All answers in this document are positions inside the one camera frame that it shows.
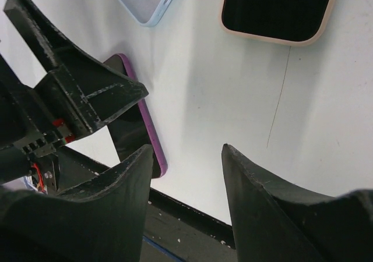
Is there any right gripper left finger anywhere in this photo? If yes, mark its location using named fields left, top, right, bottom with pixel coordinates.
left=1, top=145, right=153, bottom=261

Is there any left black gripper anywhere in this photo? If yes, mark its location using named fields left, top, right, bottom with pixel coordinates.
left=1, top=0, right=149, bottom=185

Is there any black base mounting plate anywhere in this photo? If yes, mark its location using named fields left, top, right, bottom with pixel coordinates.
left=40, top=147, right=237, bottom=261

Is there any beige phone case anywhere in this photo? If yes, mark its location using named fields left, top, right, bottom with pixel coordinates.
left=218, top=0, right=343, bottom=47

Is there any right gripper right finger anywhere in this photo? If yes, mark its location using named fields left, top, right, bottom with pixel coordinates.
left=221, top=144, right=372, bottom=261

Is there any black smartphone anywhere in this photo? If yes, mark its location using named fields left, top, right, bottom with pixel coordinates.
left=221, top=0, right=336, bottom=41

